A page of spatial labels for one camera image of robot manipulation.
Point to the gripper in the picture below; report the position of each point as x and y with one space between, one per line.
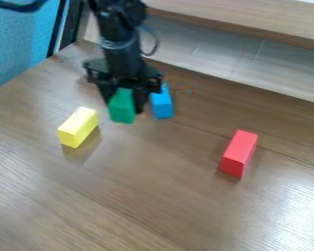
120 74

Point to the green rectangular block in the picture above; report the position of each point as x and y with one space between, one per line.
121 107

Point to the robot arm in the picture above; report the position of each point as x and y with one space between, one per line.
119 36

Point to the blue rectangular block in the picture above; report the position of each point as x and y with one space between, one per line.
161 104

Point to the yellow rectangular block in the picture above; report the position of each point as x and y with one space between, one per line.
78 127

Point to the red rectangular block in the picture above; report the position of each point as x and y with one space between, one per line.
238 153

